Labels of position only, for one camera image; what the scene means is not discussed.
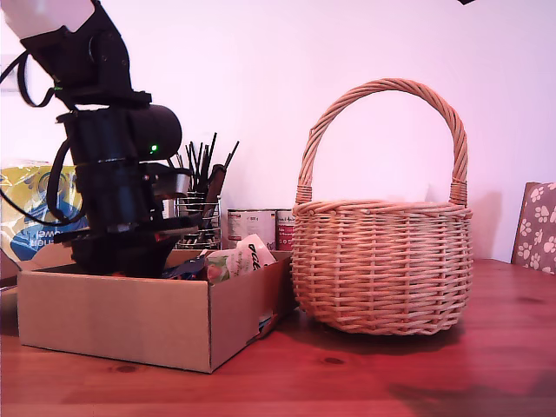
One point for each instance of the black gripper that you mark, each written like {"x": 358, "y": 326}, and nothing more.
{"x": 117, "y": 195}

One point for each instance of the dark blue egg bag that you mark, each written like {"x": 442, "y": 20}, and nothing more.
{"x": 182, "y": 271}

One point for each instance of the white green egg bag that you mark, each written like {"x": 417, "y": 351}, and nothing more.
{"x": 243, "y": 260}

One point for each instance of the open brown cardboard box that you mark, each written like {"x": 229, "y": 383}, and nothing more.
{"x": 113, "y": 313}

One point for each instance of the yellow blue kitchen towel pack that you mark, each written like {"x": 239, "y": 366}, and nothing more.
{"x": 26, "y": 204}

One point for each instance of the tin can white label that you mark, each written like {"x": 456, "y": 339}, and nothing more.
{"x": 252, "y": 223}

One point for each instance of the thin black stick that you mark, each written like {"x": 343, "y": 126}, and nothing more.
{"x": 211, "y": 152}
{"x": 232, "y": 154}

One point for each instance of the blue white card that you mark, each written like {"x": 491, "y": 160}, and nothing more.
{"x": 267, "y": 325}

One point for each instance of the tin can red label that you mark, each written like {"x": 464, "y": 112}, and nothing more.
{"x": 284, "y": 230}

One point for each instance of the paw print chair back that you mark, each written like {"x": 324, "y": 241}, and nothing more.
{"x": 536, "y": 226}

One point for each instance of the white wall light switch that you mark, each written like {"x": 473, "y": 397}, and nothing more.
{"x": 6, "y": 74}

